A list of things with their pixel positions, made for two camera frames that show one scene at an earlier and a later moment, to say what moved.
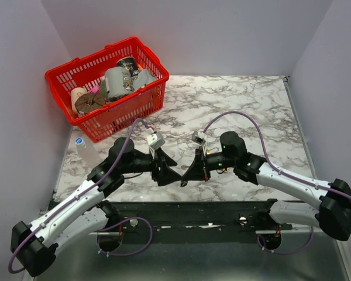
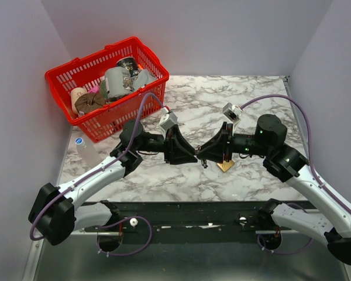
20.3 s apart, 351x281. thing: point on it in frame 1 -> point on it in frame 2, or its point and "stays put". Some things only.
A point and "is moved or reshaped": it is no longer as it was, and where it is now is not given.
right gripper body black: (206, 169) -> (227, 146)
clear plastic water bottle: (86, 154) stays put
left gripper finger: (167, 159) -> (181, 140)
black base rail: (191, 216) stays put
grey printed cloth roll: (118, 81) stays put
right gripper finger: (198, 158) -> (218, 137)
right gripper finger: (196, 172) -> (211, 154)
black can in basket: (130, 63) stays put
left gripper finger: (168, 176) -> (183, 157)
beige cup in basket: (75, 93) stays put
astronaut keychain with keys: (183, 183) is moved or reshaped
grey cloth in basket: (142, 77) stays put
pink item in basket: (96, 89) stays put
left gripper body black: (155, 174) -> (169, 146)
